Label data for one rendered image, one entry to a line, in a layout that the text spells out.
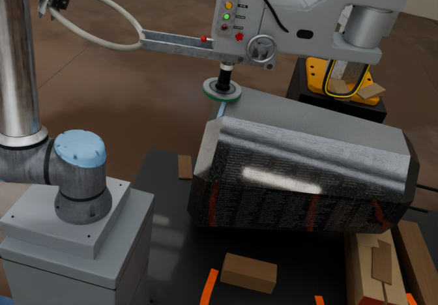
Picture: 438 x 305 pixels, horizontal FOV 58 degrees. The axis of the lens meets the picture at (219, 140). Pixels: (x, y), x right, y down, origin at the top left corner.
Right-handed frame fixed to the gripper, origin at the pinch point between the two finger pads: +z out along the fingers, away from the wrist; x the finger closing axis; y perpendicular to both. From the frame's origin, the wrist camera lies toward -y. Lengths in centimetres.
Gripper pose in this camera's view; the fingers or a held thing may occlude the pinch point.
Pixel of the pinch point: (45, 15)
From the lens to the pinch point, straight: 197.2
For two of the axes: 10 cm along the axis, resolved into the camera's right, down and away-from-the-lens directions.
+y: 4.9, 7.3, -4.7
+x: 6.8, 0.1, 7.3
